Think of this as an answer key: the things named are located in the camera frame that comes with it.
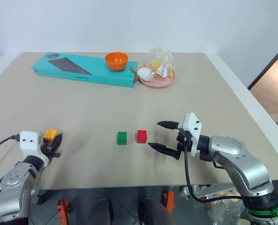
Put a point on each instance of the silver foil packet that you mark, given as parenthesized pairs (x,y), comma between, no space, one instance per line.
(162,70)

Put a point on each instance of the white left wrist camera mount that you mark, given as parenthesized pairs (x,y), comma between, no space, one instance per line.
(30,143)

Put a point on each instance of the red toy brick cube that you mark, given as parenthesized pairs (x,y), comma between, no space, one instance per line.
(141,136)

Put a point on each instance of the teal keyboard box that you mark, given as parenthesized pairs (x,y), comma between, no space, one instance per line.
(82,70)

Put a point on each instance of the green toy brick cube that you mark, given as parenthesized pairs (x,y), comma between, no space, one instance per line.
(122,138)

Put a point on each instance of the black table clamp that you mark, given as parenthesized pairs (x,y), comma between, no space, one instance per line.
(42,196)

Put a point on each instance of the pink plate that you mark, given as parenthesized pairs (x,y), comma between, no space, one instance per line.
(162,82)

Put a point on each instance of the white rounded object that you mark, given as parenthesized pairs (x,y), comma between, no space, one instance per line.
(144,73)

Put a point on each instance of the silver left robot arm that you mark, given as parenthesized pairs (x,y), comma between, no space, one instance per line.
(12,178)

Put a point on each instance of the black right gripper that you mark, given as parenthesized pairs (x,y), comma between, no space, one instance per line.
(183,140)

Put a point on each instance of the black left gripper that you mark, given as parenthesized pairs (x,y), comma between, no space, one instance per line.
(47,150)

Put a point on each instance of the orange plastic bowl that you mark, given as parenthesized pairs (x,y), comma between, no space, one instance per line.
(117,61)

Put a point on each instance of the crumpled clear plastic bag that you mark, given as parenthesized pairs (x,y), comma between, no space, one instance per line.
(225,208)

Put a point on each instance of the small orange brown stick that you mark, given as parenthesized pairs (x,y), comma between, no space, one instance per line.
(134,72)

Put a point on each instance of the orange clamp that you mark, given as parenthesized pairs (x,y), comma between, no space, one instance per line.
(169,200)
(62,211)

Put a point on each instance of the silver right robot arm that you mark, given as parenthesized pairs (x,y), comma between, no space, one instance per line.
(237,154)

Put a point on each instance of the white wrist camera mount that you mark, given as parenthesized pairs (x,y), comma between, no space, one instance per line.
(30,143)
(192,131)

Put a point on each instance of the brown wooden door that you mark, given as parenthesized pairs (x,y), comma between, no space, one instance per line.
(270,68)

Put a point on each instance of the grey metal bracket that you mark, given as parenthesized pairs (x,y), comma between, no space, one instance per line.
(211,189)

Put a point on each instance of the yellow toy brick cube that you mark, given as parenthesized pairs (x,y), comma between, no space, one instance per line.
(50,134)

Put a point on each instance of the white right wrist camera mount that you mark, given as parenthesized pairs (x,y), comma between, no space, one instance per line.
(192,131)

